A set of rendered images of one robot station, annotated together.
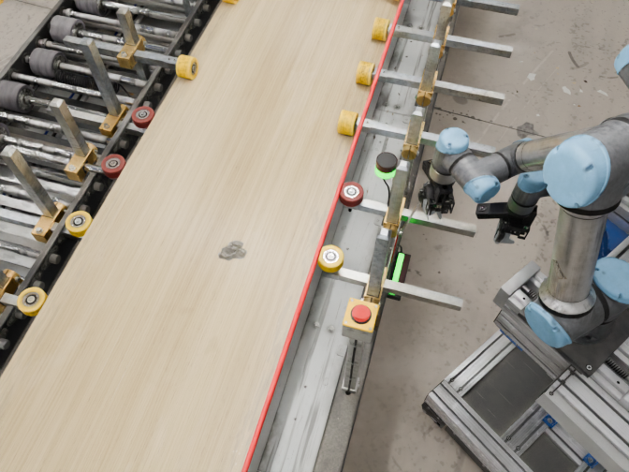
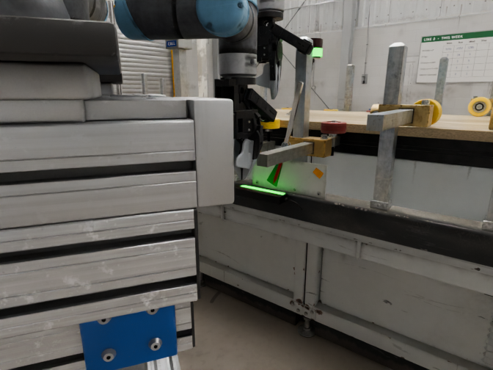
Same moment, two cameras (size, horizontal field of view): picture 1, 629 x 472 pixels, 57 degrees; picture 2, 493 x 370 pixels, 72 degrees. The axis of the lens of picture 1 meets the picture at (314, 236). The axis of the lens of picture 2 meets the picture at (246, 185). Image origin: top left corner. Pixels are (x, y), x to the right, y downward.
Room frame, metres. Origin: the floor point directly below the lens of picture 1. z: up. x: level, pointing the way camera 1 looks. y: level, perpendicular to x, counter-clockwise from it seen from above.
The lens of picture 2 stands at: (1.21, -1.26, 1.00)
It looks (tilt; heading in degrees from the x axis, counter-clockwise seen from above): 15 degrees down; 110
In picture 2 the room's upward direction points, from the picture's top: straight up
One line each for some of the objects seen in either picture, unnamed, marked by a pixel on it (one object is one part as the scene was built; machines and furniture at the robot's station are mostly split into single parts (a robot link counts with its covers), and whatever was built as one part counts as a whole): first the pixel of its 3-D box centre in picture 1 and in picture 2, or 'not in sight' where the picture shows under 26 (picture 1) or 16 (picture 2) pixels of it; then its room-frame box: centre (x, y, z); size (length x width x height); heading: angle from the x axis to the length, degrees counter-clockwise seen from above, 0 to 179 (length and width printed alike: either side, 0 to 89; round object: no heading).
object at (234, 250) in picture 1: (231, 249); not in sight; (0.89, 0.25, 0.91); 0.09 x 0.07 x 0.02; 102
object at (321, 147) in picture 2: (392, 216); (307, 145); (1.04, -0.26, 0.85); 0.14 x 0.06 x 0.05; 163
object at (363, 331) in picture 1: (359, 320); (178, 40); (0.53, -0.10, 1.18); 0.07 x 0.07 x 0.08; 73
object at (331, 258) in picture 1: (330, 264); (268, 133); (0.86, -0.05, 0.85); 0.08 x 0.08 x 0.11
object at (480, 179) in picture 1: (480, 176); not in sight; (0.86, -0.41, 1.29); 0.11 x 0.11 x 0.08; 29
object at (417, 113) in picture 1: (408, 158); (387, 143); (1.26, -0.32, 0.87); 0.04 x 0.04 x 0.48; 73
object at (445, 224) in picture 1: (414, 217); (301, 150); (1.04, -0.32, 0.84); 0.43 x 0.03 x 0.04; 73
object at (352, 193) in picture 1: (350, 200); (332, 138); (1.10, -0.12, 0.85); 0.08 x 0.08 x 0.11
